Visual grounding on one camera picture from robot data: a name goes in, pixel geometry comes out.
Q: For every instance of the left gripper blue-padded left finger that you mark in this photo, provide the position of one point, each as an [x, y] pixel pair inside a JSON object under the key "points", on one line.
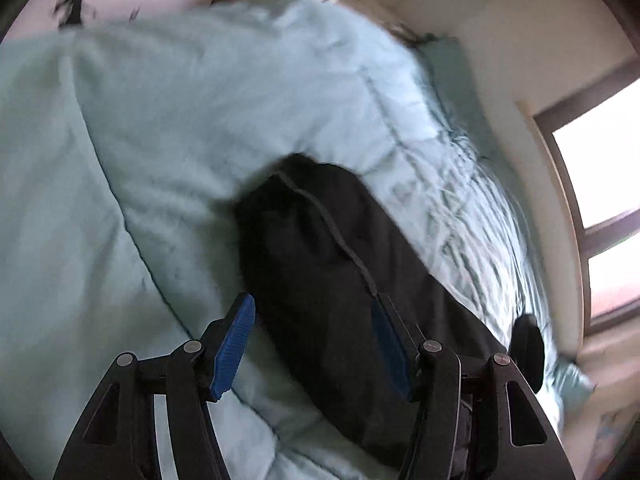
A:
{"points": [[224, 343]]}

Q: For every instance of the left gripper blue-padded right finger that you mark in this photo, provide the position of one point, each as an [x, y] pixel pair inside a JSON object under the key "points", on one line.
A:
{"points": [[400, 351]]}

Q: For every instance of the black jacket with grey piping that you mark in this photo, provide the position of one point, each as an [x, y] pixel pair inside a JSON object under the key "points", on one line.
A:
{"points": [[315, 247]]}

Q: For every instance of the cream padded bed headboard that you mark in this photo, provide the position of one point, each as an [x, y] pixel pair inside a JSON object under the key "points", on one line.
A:
{"points": [[523, 145]]}

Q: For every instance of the teal pillow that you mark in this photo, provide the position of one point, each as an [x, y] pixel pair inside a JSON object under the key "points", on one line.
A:
{"points": [[451, 77]]}

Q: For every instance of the bright window with dark frame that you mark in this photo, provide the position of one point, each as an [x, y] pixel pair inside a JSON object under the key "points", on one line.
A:
{"points": [[593, 139]]}

